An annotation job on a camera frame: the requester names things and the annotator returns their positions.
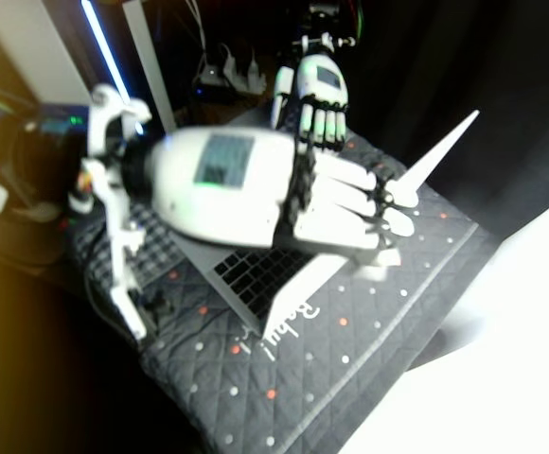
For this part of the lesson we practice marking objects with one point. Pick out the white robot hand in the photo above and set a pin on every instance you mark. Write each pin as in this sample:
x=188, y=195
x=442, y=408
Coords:
x=322, y=90
x=217, y=189

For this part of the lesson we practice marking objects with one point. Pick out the silver laptop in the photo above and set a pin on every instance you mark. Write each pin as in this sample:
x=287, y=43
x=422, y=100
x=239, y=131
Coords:
x=251, y=279

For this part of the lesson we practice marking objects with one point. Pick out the white power strip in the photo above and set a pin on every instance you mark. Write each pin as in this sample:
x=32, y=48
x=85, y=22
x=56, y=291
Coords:
x=236, y=71

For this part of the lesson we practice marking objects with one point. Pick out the blue-white light strip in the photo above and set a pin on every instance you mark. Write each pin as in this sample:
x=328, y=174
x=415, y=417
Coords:
x=104, y=47

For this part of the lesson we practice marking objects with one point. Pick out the grey dotted quilt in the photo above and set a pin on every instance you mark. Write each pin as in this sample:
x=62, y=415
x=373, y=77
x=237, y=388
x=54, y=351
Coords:
x=350, y=340

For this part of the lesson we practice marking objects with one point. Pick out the narrow white frame post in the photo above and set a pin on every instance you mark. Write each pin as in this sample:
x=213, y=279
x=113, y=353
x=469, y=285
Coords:
x=149, y=57

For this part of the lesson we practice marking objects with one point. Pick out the wide white frame panel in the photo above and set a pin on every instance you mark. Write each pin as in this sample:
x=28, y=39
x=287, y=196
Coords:
x=28, y=47

